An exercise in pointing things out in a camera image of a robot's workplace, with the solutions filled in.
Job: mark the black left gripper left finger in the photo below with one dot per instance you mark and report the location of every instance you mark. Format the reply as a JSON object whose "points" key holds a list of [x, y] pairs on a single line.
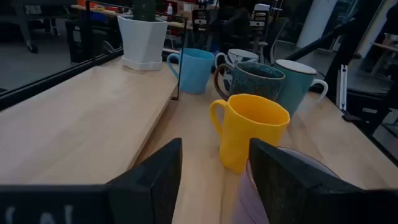
{"points": [[149, 193]]}

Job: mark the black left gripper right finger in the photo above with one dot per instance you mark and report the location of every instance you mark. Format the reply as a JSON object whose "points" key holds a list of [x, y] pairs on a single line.
{"points": [[295, 193]]}

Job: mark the pale lavender mug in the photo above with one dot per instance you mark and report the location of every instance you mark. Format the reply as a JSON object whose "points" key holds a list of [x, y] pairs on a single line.
{"points": [[245, 199]]}

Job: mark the yellow mug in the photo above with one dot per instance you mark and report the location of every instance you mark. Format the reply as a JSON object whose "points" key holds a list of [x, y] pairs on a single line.
{"points": [[245, 137]]}

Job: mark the dark speckled glazed mug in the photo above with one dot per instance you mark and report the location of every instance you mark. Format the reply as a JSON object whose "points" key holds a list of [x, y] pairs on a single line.
{"points": [[255, 84]]}

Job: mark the light blue mug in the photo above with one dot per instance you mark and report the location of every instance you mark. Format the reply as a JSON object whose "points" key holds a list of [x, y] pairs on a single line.
{"points": [[194, 74]]}

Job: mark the white mug blue leaf pattern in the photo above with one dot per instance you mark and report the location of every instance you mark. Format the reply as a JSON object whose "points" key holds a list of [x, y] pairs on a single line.
{"points": [[241, 56]]}

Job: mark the white aluminium extrusion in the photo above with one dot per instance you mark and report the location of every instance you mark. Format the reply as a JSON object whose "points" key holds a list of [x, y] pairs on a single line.
{"points": [[342, 87]]}

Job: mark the white round column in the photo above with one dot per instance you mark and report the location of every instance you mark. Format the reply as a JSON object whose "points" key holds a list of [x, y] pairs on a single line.
{"points": [[317, 21]]}

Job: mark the black office chair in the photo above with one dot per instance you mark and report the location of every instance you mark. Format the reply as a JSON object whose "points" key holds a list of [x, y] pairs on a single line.
{"points": [[258, 23], [201, 20]]}

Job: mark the green cactus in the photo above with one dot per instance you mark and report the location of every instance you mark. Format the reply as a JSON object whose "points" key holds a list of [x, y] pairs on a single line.
{"points": [[143, 9]]}

